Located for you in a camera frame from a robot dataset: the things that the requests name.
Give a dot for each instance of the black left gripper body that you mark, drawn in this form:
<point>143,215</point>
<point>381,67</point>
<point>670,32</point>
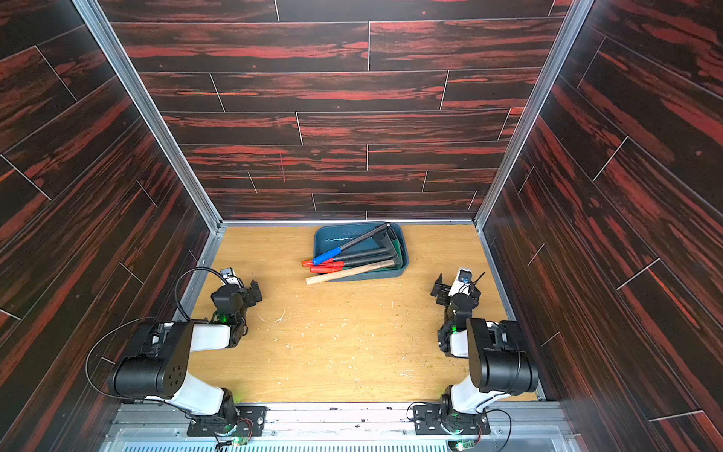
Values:
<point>247,300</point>

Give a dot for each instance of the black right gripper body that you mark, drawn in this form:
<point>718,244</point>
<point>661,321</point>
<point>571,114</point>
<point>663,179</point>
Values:
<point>444,288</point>

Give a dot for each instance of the wooden handle hammer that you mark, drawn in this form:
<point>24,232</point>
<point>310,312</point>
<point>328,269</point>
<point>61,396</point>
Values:
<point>332,277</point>

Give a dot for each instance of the green handle red tip hoe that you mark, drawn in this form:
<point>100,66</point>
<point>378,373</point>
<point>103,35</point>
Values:
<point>386,249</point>

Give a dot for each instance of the grey hoe red grip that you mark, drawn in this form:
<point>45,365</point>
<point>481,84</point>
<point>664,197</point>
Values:
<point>378,245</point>
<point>382,236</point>

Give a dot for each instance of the chrome hoe blue grip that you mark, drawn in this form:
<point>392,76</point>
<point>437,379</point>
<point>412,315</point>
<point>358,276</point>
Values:
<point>330,254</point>

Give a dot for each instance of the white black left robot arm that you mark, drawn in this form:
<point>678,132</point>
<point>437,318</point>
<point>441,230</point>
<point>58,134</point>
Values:
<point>155,364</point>

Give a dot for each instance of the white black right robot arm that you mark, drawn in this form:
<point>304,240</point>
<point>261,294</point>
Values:
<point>499,362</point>

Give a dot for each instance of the teal plastic storage box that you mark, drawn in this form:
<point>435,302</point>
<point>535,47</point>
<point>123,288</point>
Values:
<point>333,236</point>

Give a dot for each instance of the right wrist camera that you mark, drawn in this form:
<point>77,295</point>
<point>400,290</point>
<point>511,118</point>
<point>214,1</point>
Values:
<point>463,283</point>

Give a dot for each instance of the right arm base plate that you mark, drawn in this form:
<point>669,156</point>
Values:
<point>436,419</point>

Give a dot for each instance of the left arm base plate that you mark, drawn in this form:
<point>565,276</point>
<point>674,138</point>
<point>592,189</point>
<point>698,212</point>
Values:
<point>244,421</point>

